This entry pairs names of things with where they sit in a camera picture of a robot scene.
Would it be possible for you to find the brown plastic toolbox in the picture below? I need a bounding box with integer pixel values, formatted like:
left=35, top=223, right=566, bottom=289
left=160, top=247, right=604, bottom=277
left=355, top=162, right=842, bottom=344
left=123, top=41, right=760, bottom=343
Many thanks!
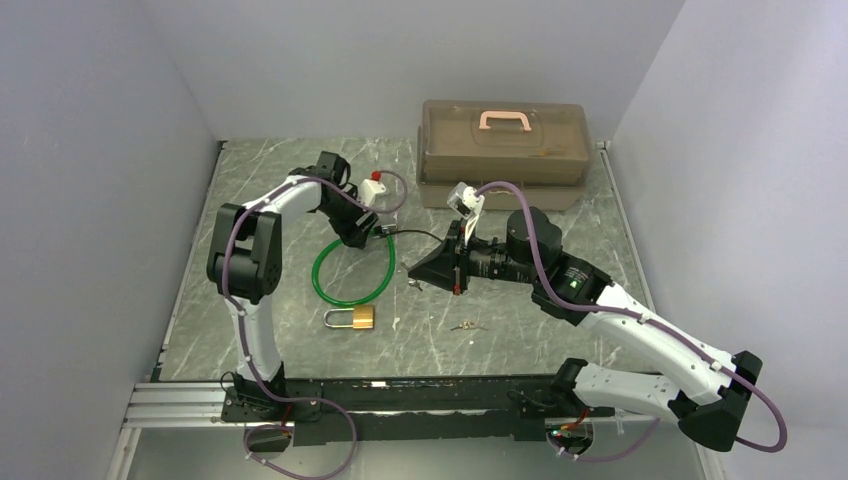
left=416, top=100, right=595, bottom=211

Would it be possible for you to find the brass padlock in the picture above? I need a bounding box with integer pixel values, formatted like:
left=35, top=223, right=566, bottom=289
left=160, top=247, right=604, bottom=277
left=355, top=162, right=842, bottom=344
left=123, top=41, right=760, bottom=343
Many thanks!
left=322, top=304, right=376, bottom=330

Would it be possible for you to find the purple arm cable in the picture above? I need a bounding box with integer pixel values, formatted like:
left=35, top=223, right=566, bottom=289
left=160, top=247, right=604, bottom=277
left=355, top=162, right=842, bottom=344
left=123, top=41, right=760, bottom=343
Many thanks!
left=221, top=169, right=409, bottom=480
left=473, top=181, right=790, bottom=464

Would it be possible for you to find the black cable padlock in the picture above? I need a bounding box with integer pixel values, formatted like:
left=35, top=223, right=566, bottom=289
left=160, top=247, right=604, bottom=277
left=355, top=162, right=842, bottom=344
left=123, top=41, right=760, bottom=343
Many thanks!
left=376, top=229, right=444, bottom=244

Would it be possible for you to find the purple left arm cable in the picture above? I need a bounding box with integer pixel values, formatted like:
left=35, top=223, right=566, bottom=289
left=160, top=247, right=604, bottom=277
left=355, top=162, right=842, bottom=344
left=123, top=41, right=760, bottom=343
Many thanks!
left=221, top=169, right=409, bottom=480

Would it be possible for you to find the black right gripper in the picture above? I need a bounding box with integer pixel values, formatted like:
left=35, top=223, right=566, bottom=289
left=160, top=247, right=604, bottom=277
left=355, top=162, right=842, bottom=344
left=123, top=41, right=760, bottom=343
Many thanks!
left=409, top=217, right=541, bottom=295

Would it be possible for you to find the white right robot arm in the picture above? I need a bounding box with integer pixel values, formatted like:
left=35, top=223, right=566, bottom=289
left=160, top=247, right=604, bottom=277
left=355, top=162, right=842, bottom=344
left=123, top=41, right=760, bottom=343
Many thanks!
left=409, top=207, right=762, bottom=452

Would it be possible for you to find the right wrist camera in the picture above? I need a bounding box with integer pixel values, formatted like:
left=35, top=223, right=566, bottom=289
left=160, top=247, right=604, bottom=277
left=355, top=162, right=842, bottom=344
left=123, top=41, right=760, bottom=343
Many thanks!
left=446, top=182, right=485, bottom=245

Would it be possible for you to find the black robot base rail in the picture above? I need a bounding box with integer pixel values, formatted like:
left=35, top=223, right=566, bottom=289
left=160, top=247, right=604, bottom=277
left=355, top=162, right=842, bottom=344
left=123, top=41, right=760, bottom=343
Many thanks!
left=221, top=375, right=614, bottom=446

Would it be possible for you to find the silver key bunch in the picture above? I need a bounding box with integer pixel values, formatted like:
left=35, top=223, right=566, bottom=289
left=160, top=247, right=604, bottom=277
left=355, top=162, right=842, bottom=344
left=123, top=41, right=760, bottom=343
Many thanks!
left=451, top=321, right=487, bottom=331

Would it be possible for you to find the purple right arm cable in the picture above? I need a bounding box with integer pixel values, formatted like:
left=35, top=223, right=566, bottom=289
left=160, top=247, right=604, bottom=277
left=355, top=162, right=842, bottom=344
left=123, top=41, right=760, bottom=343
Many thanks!
left=473, top=181, right=790, bottom=464

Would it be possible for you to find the green cable lock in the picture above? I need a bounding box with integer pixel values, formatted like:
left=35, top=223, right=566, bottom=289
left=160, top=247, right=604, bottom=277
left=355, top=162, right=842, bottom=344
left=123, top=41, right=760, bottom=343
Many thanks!
left=310, top=225, right=398, bottom=307

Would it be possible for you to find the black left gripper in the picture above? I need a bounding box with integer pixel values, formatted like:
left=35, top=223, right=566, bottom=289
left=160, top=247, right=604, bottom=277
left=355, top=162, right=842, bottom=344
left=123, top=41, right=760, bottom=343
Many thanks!
left=320, top=187, right=380, bottom=250

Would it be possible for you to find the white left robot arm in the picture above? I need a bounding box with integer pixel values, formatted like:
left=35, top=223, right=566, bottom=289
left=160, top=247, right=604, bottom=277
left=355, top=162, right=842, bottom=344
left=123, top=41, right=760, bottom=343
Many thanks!
left=206, top=151, right=388, bottom=420

